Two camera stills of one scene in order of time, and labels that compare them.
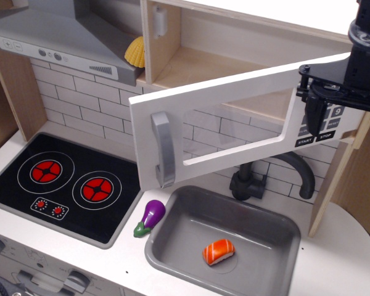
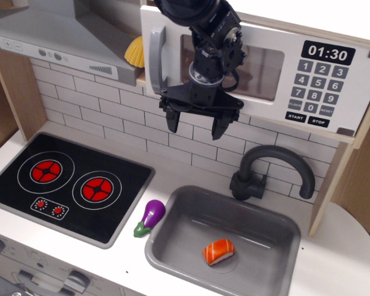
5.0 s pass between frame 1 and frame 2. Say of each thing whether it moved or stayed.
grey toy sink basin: stayed
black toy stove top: stayed
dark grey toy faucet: stayed
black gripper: moved
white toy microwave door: moved
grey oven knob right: stayed
